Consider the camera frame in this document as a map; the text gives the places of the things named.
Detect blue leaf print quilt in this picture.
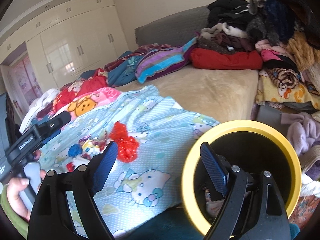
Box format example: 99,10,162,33
77,51,145,87

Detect beige bed sheet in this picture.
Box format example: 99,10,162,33
117,65,258,122

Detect light blue Hello Kitty blanket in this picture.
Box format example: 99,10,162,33
40,86,217,238

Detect pile of dark clothes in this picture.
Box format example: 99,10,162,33
200,0,319,69

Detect green sleeve forearm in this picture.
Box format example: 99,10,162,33
1,185,28,239

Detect red mesh fruit net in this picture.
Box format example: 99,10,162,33
109,121,139,163

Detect blue plastic bag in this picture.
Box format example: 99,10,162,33
68,144,82,158

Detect purple candy wrapper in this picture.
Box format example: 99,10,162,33
78,135,91,144

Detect yellow white wrapper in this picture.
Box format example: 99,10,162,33
82,139,100,155

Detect lilac garment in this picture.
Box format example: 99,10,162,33
281,113,319,180

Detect pink cartoon bear blanket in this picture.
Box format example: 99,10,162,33
54,87,121,121

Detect white orange plastic bag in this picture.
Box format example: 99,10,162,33
204,189,224,218

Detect red floral quilt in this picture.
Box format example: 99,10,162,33
53,68,107,113

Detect purple blue striped pillow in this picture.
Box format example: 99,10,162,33
135,37,197,83

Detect cream glossy wardrobe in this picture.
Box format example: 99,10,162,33
0,0,130,120

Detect yellow cartoon print blanket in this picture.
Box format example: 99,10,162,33
255,70,319,110

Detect red white snack wrapper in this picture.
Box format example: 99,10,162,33
66,162,75,172

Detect red folded garment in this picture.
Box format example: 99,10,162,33
190,48,263,70

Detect yellow rimmed black trash bin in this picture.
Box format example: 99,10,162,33
182,120,301,239

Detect person's left hand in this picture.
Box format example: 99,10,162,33
6,177,31,222

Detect grey padded headboard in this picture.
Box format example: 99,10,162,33
135,6,209,47

